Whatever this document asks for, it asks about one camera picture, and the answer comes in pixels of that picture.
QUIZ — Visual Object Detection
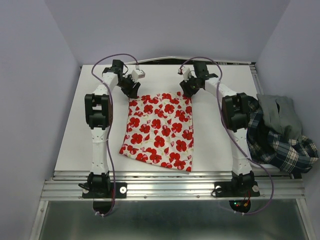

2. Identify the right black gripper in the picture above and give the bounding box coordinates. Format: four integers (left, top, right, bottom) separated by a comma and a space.
179, 73, 199, 98

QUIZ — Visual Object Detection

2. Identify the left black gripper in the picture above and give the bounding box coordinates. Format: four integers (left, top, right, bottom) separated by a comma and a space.
116, 74, 140, 99

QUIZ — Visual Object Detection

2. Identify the red poppy floral skirt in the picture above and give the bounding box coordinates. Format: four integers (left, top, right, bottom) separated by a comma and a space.
119, 91, 194, 173

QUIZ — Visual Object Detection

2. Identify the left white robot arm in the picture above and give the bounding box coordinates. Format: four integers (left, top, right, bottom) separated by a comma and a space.
79, 59, 145, 197

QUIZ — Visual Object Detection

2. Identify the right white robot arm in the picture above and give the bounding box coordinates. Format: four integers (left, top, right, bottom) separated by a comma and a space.
178, 62, 255, 195

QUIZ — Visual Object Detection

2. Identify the grey skirt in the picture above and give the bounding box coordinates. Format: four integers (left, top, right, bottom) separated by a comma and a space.
256, 94, 302, 141

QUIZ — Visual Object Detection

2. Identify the navy plaid skirt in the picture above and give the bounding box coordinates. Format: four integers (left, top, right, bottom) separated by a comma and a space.
246, 96, 319, 174

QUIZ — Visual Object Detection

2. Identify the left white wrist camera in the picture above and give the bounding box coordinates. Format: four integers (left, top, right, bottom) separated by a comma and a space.
131, 69, 146, 83

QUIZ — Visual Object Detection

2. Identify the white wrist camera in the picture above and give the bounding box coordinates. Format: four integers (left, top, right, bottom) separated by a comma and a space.
178, 66, 192, 82
131, 69, 146, 83

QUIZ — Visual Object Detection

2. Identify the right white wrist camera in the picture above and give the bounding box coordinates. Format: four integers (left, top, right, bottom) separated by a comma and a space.
178, 66, 192, 82

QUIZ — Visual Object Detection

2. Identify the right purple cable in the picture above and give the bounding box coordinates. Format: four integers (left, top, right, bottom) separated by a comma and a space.
178, 56, 277, 216

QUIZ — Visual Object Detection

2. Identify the purple cable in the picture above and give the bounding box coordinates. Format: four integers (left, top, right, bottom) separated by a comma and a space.
90, 52, 140, 218
178, 56, 277, 216

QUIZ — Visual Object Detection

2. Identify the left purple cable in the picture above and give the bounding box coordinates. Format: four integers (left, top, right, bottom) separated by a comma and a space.
90, 52, 140, 218

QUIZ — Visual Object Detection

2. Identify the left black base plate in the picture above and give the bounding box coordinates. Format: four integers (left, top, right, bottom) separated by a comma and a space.
78, 182, 128, 199

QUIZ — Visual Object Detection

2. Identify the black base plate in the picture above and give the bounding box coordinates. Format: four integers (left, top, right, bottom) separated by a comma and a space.
78, 182, 128, 199
211, 181, 261, 198

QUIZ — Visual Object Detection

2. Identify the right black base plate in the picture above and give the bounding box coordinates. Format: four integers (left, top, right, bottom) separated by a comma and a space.
211, 181, 261, 198

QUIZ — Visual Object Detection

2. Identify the aluminium frame rail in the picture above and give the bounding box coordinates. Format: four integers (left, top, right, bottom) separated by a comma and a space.
40, 169, 305, 201

